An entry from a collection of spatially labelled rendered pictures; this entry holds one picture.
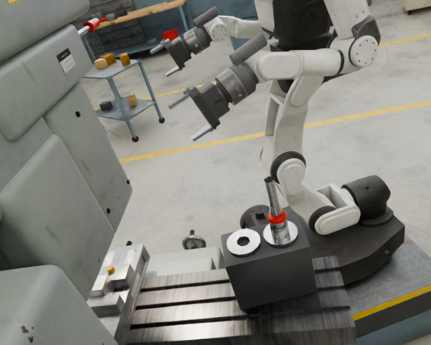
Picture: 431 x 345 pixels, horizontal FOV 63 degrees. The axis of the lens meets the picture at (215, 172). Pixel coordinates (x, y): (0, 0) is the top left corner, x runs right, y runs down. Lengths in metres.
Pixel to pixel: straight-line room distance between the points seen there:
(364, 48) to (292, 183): 0.57
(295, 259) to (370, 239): 0.79
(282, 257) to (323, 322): 0.20
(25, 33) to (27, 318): 0.43
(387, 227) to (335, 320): 0.81
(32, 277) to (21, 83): 0.31
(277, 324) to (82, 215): 0.60
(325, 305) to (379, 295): 0.70
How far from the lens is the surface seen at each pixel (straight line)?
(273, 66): 0.90
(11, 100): 0.60
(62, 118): 0.72
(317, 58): 0.99
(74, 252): 0.65
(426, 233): 2.55
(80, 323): 0.47
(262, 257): 0.92
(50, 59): 0.71
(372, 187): 1.67
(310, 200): 1.53
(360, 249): 1.65
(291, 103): 1.22
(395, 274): 1.80
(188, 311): 1.11
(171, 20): 8.44
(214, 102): 0.90
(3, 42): 0.61
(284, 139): 1.31
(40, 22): 0.71
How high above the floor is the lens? 1.81
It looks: 33 degrees down
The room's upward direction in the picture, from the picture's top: 17 degrees counter-clockwise
